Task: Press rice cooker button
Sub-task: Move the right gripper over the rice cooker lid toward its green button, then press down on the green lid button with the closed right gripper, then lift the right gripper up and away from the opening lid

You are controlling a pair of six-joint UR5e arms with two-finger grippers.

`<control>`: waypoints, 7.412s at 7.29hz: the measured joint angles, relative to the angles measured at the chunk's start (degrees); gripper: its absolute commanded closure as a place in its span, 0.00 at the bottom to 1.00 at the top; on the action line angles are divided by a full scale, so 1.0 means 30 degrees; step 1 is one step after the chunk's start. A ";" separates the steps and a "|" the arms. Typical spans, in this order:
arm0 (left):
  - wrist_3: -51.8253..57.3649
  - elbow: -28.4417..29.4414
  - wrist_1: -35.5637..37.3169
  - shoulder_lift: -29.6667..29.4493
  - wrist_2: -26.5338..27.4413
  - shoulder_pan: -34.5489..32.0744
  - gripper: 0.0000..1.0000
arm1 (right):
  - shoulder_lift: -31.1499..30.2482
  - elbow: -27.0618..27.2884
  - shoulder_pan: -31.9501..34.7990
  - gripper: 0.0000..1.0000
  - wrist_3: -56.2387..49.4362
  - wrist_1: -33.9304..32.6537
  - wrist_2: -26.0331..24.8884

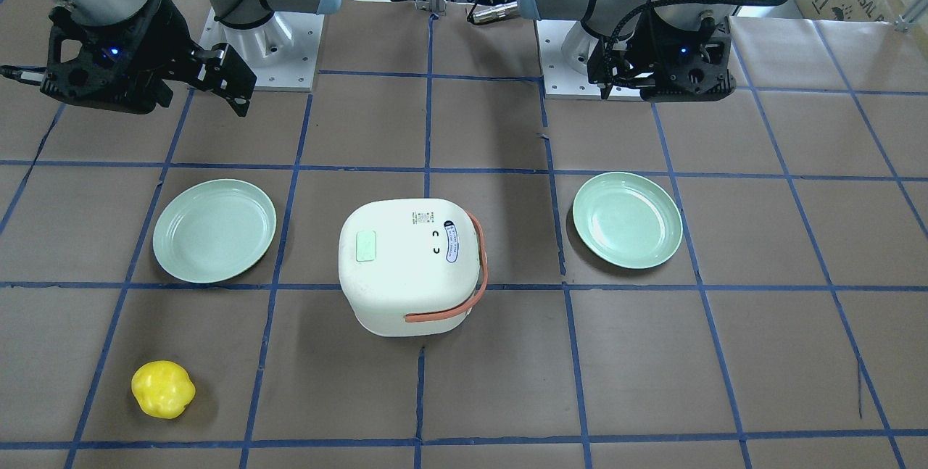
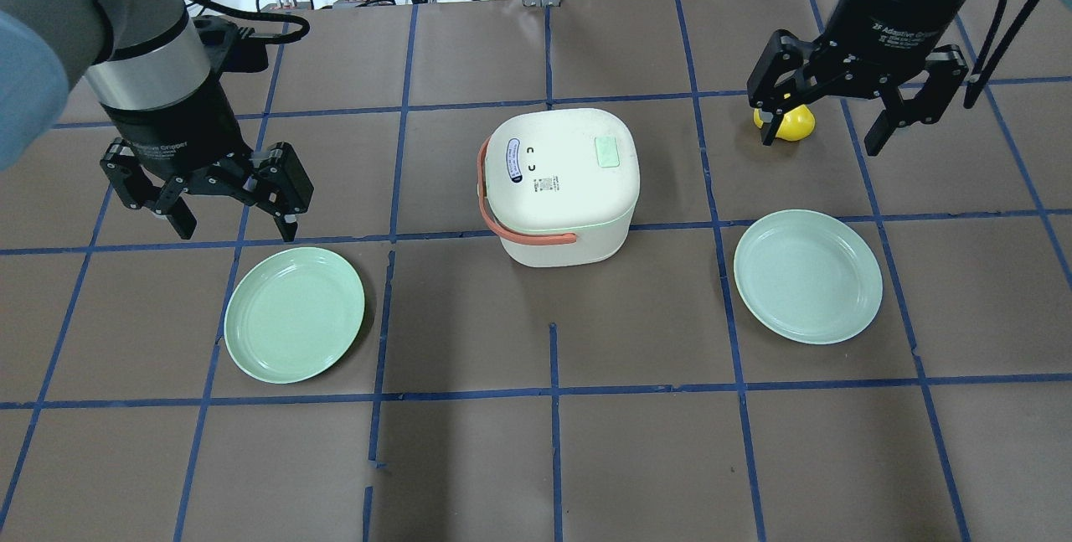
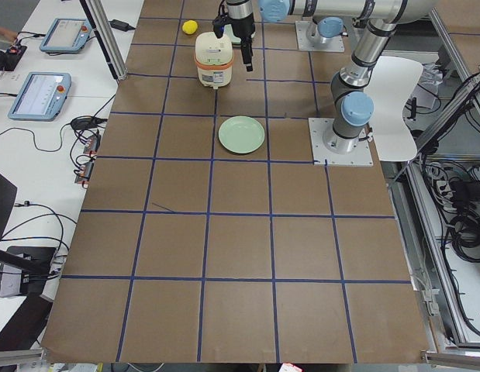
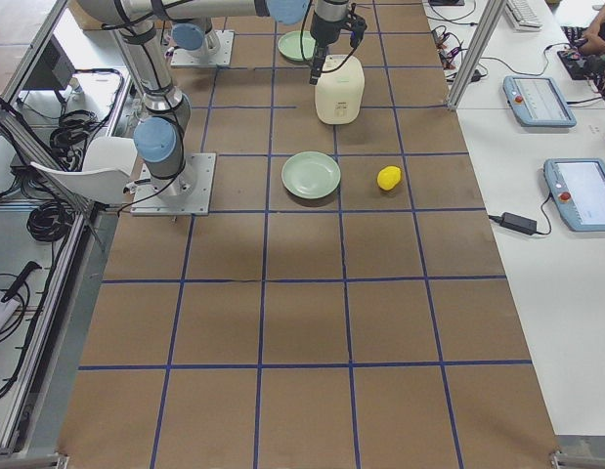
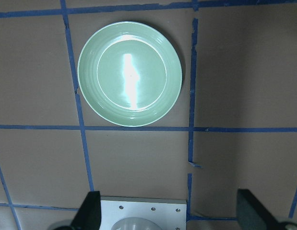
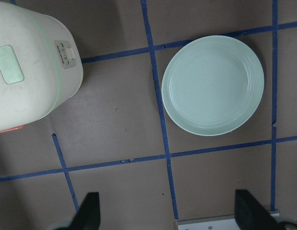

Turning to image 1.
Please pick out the black gripper near pepper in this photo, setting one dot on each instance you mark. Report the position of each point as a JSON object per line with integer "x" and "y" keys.
{"x": 161, "y": 38}

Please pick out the robot arm near pepper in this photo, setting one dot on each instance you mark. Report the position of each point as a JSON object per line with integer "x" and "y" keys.
{"x": 251, "y": 26}

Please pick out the white rice cooker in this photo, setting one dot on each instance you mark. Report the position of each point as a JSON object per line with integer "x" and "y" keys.
{"x": 412, "y": 267}

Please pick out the green plate far from pepper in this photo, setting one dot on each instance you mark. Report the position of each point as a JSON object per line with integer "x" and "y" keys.
{"x": 627, "y": 220}

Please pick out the green plate near pepper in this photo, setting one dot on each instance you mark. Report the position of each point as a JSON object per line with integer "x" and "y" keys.
{"x": 214, "y": 231}

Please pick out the yellow bell pepper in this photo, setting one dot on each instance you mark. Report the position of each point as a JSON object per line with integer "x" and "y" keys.
{"x": 162, "y": 389}

